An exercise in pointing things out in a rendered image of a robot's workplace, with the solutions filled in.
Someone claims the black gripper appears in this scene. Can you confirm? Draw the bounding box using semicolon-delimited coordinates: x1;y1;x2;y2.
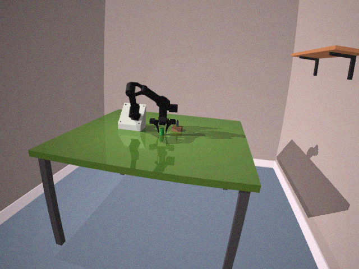
149;112;176;132

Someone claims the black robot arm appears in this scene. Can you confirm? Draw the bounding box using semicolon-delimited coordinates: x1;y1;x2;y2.
125;82;178;125

